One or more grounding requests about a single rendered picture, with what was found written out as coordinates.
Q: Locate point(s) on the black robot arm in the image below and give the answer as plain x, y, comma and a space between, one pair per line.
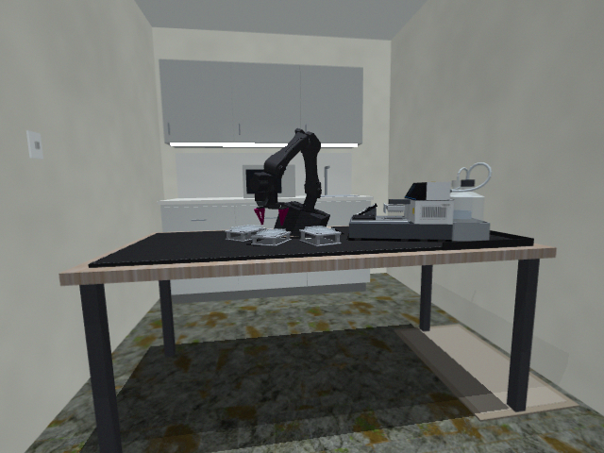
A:
275, 165

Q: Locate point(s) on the white well plate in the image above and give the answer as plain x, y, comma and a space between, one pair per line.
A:
243, 228
319, 229
271, 232

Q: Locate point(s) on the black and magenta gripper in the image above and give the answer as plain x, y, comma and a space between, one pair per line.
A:
272, 206

